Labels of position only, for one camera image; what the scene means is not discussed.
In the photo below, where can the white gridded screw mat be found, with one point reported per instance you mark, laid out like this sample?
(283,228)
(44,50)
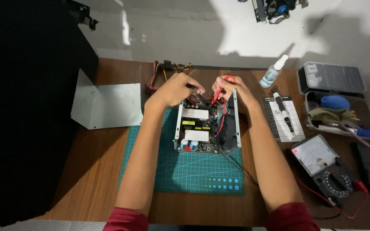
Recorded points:
(297,125)

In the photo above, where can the blue rubber air blower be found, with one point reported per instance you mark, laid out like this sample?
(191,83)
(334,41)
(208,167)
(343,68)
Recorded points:
(335,102)

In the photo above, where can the black multimeter probe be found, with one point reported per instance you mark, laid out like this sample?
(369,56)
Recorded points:
(201,97)

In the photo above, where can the black flat strip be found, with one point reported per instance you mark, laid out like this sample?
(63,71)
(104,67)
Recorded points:
(230,67)

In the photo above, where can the person's right fingers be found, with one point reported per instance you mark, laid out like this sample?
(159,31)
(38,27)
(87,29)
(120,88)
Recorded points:
(217,84)

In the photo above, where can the red left sleeve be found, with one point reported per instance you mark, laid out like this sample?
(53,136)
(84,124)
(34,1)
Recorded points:
(125,220)

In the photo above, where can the red multimeter probe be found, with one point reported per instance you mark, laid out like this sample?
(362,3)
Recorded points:
(218,93)

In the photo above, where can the grey metal cover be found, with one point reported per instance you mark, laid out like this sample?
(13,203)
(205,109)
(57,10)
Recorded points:
(108,106)

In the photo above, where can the person's left fingers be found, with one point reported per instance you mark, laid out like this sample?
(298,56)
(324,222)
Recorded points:
(194,84)

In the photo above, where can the clear spray bottle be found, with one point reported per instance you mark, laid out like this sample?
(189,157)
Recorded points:
(270,77)

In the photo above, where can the red right sleeve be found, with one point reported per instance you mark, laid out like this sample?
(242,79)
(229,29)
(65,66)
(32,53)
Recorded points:
(292,218)

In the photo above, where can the open computer power supply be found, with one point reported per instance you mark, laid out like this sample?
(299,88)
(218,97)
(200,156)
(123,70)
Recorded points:
(197,126)

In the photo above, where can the black cooling fan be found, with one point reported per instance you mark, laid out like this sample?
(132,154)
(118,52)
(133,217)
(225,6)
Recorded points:
(228,136)

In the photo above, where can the green cloth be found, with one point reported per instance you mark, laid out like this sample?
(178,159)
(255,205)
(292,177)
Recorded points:
(329,115)

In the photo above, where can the black screwdriver bit case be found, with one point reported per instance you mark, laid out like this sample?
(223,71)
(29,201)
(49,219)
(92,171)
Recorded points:
(339,78)

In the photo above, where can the clear plastic tool tray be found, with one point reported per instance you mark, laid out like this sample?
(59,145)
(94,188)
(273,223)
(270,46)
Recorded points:
(310,100)

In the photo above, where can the person's left hand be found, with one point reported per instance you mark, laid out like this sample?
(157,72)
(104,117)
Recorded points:
(169,93)

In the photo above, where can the red sleeve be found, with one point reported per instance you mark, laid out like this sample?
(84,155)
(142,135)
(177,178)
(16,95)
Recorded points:
(125,220)
(292,218)

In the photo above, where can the large black cabinet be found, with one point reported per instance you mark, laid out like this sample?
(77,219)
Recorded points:
(27,96)

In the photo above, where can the black analog multimeter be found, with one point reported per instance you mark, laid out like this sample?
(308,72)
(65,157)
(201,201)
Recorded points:
(315,155)

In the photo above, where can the black and white screwdriver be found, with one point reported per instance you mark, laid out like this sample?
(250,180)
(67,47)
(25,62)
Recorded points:
(283,110)

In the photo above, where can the person's right hand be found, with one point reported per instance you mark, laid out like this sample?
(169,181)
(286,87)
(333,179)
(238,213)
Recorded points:
(241,94)

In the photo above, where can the green cutting mat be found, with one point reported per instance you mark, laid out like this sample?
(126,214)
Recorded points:
(188,173)

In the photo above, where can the pink plastic stick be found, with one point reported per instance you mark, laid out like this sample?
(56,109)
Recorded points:
(353,134)

